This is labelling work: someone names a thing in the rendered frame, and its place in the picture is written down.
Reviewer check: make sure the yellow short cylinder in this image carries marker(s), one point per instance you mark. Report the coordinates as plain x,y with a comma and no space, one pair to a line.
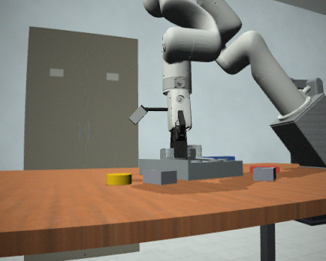
119,179

